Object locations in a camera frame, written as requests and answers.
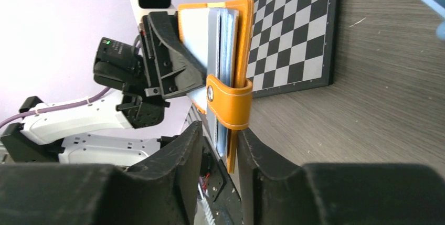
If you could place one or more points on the black white chessboard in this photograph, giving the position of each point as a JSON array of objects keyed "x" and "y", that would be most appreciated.
[{"x": 293, "y": 45}]

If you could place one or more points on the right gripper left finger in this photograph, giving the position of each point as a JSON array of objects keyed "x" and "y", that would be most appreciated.
[{"x": 165, "y": 190}]

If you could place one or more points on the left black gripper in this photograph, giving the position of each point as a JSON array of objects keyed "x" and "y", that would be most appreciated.
[{"x": 170, "y": 68}]

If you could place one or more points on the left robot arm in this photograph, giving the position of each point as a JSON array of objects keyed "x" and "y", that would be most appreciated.
[{"x": 139, "y": 81}]

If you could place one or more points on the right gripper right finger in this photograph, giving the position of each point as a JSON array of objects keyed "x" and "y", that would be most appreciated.
[{"x": 271, "y": 186}]

